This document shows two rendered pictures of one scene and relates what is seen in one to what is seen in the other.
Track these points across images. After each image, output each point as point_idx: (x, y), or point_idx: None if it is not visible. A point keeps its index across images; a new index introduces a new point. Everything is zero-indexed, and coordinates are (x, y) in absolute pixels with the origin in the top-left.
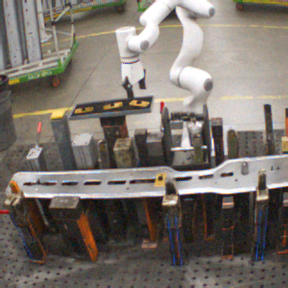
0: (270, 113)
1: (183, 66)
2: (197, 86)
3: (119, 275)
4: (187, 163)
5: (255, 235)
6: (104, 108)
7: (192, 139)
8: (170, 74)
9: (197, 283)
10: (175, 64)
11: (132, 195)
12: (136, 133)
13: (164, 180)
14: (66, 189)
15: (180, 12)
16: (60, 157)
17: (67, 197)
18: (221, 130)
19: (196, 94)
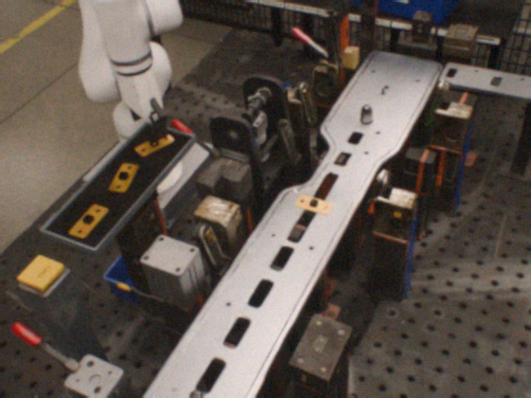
0: (334, 25)
1: (105, 54)
2: (164, 72)
3: (397, 380)
4: (271, 174)
5: (441, 176)
6: (122, 189)
7: (259, 137)
8: (92, 83)
9: (466, 283)
10: (96, 57)
11: (334, 246)
12: (213, 182)
13: (320, 201)
14: (255, 341)
15: None
16: (76, 350)
17: (308, 336)
18: (287, 96)
19: (164, 86)
